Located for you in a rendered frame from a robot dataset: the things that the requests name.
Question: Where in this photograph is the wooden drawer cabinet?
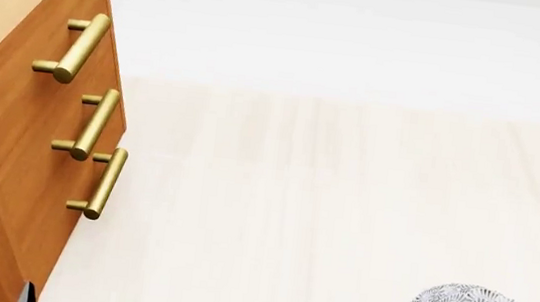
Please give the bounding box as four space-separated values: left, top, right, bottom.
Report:
0 0 142 302

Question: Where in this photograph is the dark grey metal object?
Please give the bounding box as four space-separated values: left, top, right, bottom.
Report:
20 279 41 302

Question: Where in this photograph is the small brass drawer handle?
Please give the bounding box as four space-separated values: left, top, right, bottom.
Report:
64 142 130 224

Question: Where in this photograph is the medium brass drawer handle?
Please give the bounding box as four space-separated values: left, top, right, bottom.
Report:
49 82 122 165

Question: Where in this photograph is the large brass drawer handle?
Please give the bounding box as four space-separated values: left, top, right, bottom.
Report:
30 6 113 88

